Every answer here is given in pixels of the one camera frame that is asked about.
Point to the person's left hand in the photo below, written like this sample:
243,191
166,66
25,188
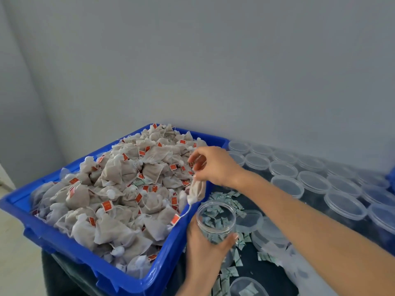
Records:
207,262

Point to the person's right hand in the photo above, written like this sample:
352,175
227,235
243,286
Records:
219,166

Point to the pile of green desiccant packets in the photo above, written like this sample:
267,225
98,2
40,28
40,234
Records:
225,197

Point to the white mesh tea bag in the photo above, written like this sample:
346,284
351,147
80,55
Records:
196,191

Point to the clear jar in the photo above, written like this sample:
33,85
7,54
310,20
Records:
216,218

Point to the group of lidded jars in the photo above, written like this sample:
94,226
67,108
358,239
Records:
315,181

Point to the pile of tea bags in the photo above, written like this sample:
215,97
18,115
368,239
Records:
123,194

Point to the pile of white label papers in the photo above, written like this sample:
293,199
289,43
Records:
308,274

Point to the person's right forearm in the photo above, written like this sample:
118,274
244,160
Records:
321,237

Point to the blue plastic tray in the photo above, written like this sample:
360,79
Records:
37,237

